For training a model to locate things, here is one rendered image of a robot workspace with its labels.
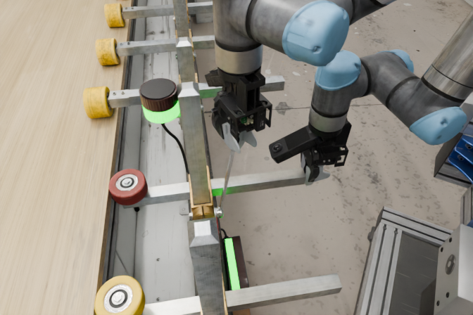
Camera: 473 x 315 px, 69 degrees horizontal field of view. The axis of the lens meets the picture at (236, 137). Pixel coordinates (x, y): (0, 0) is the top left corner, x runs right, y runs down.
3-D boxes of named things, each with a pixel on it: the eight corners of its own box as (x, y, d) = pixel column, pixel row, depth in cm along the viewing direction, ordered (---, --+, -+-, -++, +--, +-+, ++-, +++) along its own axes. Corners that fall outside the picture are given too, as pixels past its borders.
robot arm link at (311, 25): (372, -11, 42) (299, -32, 48) (321, 20, 37) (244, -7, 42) (357, 46, 48) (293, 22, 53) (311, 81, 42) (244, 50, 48)
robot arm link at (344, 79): (375, 64, 60) (333, 74, 58) (360, 111, 68) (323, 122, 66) (349, 42, 66) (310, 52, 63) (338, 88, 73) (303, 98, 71)
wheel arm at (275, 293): (333, 279, 74) (337, 271, 70) (338, 295, 71) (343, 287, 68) (123, 314, 69) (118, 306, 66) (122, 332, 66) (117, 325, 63)
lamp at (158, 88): (188, 161, 73) (176, 76, 58) (190, 182, 69) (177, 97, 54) (160, 164, 72) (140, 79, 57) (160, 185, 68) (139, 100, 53)
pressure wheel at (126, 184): (153, 194, 87) (145, 164, 79) (153, 221, 82) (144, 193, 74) (121, 198, 86) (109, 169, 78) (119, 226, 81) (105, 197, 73)
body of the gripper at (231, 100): (234, 144, 60) (234, 86, 51) (212, 116, 65) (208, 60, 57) (272, 129, 62) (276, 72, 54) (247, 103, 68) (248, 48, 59)
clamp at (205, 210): (209, 178, 88) (208, 165, 84) (215, 224, 78) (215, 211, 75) (187, 181, 87) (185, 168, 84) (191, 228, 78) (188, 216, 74)
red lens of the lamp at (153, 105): (177, 86, 59) (176, 76, 58) (179, 109, 55) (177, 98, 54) (141, 90, 59) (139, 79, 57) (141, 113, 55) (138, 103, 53)
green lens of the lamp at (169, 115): (179, 98, 61) (177, 88, 60) (181, 121, 57) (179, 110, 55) (144, 102, 60) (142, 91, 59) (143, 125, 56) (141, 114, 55)
